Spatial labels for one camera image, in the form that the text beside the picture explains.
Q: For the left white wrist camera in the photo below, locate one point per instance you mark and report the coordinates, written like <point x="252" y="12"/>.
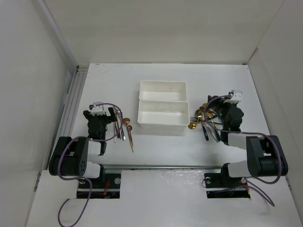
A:
<point x="97" y="109"/>

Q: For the gold spoon green handle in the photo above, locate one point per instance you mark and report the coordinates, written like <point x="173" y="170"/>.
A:
<point x="210" y="119"/>

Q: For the aluminium rail left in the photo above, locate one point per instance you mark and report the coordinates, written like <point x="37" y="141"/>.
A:
<point x="71" y="103"/>

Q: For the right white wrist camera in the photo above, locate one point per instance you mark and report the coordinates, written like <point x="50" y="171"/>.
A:
<point x="234" y="97"/>

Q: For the aluminium rail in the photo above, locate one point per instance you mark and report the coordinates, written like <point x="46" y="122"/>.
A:
<point x="71" y="103"/>
<point x="147" y="167"/>

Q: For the copper spoon thin handle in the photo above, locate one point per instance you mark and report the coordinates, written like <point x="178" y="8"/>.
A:
<point x="129" y="129"/>

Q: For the aluminium rail front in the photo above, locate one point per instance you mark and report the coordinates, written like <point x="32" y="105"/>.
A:
<point x="147" y="167"/>

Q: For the white far container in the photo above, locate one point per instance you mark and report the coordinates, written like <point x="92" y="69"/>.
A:
<point x="166" y="91"/>

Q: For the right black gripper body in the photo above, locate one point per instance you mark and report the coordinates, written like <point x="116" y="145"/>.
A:
<point x="222" y="108"/>

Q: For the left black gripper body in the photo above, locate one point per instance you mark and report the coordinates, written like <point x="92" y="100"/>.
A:
<point x="103" y="119"/>

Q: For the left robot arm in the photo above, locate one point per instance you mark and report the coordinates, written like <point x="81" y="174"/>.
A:
<point x="70" y="157"/>

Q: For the silver thin fork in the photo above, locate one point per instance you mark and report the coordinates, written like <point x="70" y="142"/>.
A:
<point x="115" y="128"/>

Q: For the green-handled fork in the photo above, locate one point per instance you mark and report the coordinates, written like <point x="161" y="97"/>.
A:
<point x="199" y="120"/>

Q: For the rose gold fork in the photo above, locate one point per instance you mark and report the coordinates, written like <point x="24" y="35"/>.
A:
<point x="117" y="125"/>

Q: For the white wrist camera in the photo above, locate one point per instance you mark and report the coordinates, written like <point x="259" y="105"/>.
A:
<point x="97" y="109"/>
<point x="234" y="97"/>

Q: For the white near container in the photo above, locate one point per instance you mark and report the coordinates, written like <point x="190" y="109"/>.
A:
<point x="163" y="113"/>

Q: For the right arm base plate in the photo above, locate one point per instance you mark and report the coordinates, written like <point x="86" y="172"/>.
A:
<point x="219" y="186"/>

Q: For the white container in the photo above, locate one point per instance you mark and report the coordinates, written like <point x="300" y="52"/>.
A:
<point x="166" y="91"/>
<point x="163" y="113"/>

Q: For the gold spoon low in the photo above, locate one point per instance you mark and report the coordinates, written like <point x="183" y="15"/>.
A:
<point x="192" y="125"/>

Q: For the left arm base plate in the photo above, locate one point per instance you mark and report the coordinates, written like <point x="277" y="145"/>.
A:
<point x="107" y="185"/>

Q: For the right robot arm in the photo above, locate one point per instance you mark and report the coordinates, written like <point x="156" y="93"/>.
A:
<point x="264" y="153"/>

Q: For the silver knife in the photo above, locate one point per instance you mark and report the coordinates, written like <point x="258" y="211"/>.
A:
<point x="212" y="132"/>

